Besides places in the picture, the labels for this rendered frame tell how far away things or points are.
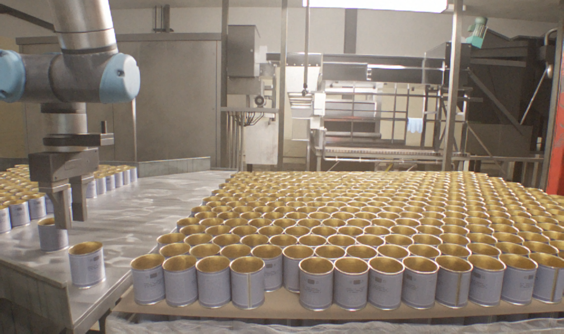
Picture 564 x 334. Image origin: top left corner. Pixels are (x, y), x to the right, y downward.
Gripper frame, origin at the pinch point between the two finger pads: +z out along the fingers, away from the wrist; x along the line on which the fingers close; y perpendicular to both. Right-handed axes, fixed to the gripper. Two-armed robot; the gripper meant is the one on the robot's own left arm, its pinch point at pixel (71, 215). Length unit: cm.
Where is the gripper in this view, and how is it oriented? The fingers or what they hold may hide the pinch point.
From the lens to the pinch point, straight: 70.7
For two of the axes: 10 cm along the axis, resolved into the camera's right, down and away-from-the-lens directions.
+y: -10.0, -0.3, 0.3
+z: -0.3, 9.9, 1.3
